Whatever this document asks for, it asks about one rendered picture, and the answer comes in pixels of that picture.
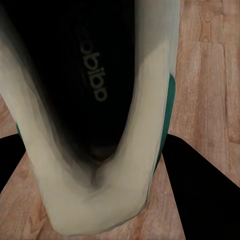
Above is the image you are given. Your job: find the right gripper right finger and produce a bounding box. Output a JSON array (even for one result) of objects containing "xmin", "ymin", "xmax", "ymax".
[{"xmin": 162, "ymin": 133, "xmax": 240, "ymax": 240}]

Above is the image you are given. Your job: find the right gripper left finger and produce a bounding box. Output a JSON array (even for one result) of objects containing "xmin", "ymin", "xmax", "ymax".
[{"xmin": 0, "ymin": 133, "xmax": 27, "ymax": 193}]

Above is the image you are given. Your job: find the gym shoe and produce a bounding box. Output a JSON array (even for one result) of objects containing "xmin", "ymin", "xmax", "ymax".
[{"xmin": 0, "ymin": 0, "xmax": 180, "ymax": 237}]

